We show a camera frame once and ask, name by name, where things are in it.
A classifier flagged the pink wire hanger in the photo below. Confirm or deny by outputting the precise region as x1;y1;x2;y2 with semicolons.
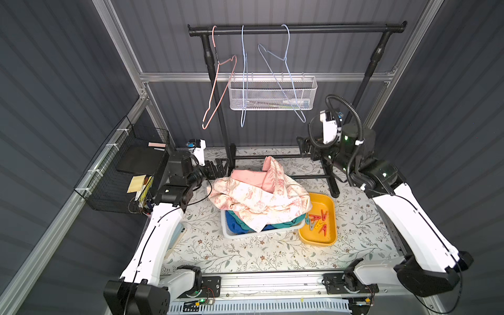
202;25;238;130

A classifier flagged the pink floral garment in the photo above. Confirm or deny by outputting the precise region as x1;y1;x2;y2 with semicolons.
207;156;312;232

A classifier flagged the blue red white jacket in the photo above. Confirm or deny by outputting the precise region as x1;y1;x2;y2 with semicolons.
221;211;258;238

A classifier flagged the red clothespin floral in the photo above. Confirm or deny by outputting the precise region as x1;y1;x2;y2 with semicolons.
320;210;328;222
308;214;324;224

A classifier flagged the yellow clothespin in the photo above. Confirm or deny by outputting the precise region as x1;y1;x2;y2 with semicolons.
314;221;326;230

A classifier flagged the red clothespin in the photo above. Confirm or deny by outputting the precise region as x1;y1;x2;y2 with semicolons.
318;225;328;237

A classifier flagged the green jacket orange letter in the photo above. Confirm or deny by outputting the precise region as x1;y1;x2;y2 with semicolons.
229;211;305;231

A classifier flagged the light blue wire hanger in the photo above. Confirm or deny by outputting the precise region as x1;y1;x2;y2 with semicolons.
257;24;307;123

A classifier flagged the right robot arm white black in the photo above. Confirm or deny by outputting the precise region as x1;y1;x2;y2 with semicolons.
297;123;474;297

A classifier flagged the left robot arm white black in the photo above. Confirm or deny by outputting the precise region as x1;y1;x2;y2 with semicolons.
103;148;211;314

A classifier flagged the white perforated laundry basket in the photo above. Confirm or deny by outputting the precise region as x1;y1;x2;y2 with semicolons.
221;211;305;240

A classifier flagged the yellow plastic tray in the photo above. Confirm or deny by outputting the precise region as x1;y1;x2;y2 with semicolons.
299;193;337;247

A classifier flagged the white mesh hanging cup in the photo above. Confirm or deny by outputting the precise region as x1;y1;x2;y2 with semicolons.
228;75;318;111

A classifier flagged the yellow sticky notepad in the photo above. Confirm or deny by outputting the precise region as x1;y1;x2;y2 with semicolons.
127;175;148;194

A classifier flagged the black clothes rack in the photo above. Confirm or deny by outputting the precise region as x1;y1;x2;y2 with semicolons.
188;21;408;198

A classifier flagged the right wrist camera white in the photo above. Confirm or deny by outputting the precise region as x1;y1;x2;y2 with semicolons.
319;110;343;144

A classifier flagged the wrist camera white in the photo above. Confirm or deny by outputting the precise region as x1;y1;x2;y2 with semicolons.
186;139;206;166
319;110;343;144

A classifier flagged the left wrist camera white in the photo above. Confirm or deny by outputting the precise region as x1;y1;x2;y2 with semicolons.
186;139;206;166

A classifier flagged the black wire mesh basket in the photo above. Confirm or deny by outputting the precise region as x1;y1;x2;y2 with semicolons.
74;118;171;215

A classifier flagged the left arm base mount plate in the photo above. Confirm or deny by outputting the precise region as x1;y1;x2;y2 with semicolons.
186;276;222;298

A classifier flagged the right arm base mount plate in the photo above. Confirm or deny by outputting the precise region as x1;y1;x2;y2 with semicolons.
321;272;379;295

